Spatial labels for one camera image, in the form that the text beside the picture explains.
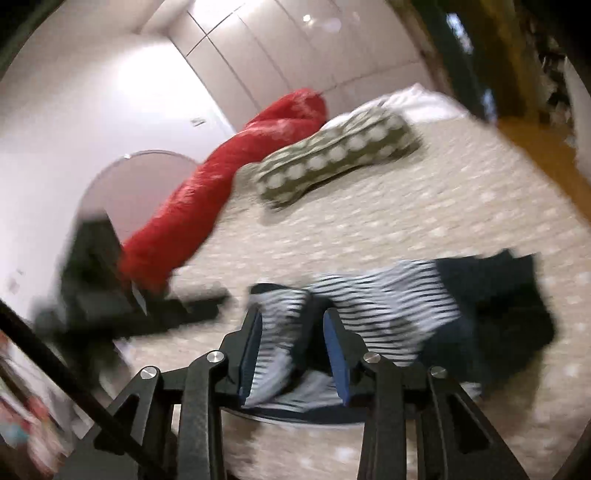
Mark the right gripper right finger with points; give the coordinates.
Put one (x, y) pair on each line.
(454, 439)

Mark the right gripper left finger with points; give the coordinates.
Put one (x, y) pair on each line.
(167, 425)

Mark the dark navy striped pants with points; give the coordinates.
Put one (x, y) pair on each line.
(481, 318)

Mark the red blanket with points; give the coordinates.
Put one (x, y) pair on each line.
(188, 216)

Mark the pink round headboard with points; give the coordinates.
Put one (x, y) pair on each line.
(130, 190)

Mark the beige dotted bed quilt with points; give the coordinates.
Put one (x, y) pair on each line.
(466, 191)

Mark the olive hedgehog bolster pillow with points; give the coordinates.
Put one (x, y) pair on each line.
(370, 136)

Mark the white bed sheet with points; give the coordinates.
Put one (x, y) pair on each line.
(416, 104)

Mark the white wardrobe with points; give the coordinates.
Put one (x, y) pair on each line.
(248, 54)

